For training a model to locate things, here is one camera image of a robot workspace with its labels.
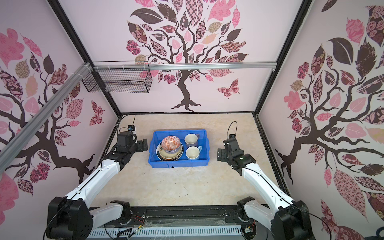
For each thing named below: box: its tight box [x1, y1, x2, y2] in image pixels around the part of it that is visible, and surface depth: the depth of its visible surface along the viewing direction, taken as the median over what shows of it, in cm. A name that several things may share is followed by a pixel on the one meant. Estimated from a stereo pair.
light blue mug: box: [185, 145, 203, 160], surface depth 89 cm
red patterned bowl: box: [161, 135, 181, 152], surface depth 94 cm
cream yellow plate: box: [156, 141, 184, 161], surface depth 94 cm
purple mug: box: [184, 133, 200, 147], surface depth 98 cm
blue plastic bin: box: [148, 129, 210, 168], surface depth 93 cm
